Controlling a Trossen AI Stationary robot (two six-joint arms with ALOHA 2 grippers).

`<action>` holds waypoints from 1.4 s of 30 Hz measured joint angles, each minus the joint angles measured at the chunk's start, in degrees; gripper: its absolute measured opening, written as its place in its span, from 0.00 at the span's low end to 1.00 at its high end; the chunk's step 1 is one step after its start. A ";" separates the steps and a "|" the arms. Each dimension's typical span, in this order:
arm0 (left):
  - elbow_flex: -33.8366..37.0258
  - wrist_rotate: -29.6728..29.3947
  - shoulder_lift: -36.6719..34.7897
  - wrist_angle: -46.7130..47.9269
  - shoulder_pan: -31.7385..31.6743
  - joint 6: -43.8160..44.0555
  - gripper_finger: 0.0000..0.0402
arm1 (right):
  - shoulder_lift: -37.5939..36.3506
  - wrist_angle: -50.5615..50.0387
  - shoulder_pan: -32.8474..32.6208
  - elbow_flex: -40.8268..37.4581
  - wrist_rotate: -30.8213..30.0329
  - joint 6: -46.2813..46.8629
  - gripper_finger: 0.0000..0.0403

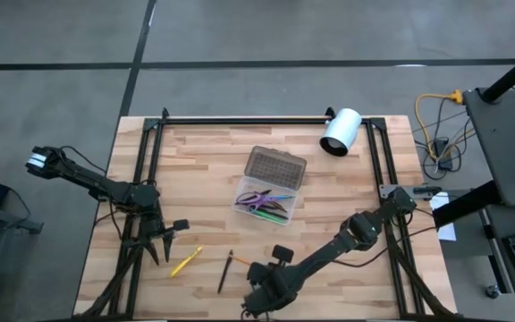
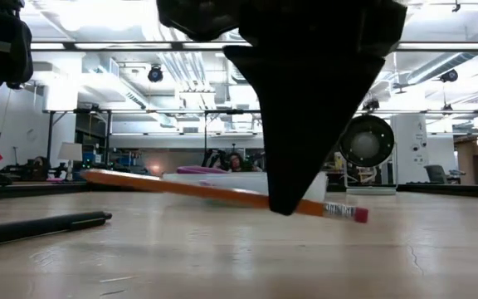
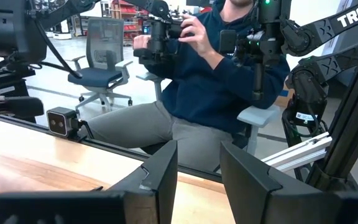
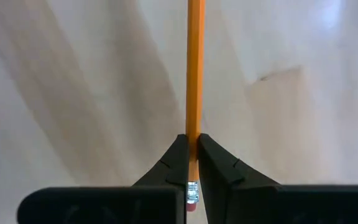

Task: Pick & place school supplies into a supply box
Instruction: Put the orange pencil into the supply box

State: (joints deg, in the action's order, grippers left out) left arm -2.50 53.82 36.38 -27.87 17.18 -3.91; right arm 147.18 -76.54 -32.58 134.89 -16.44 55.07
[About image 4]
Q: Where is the orange pencil with eraser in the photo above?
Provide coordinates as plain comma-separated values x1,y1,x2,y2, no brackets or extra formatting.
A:
185,0,206,213

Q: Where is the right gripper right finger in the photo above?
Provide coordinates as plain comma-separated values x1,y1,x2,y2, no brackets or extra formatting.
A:
197,133,358,224

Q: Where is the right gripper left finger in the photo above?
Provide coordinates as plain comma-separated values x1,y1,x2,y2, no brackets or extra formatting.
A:
16,133,190,224

